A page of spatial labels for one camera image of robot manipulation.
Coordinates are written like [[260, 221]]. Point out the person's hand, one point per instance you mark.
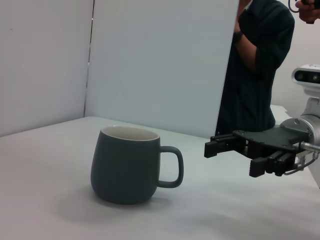
[[308, 12]]

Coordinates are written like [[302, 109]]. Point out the white partition board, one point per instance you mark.
[[42, 62], [162, 62]]

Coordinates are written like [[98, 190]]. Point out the person in dark shirt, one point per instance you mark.
[[262, 82]]

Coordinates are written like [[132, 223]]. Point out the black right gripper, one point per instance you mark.
[[270, 138]]

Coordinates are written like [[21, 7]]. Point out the black wristwatch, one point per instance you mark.
[[237, 36]]

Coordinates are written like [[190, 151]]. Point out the grey ceramic cup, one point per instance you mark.
[[120, 170]]

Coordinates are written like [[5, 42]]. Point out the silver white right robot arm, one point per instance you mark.
[[307, 125]]

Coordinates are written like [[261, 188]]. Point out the person's bare forearm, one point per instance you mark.
[[246, 55]]

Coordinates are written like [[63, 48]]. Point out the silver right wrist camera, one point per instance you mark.
[[307, 77]]

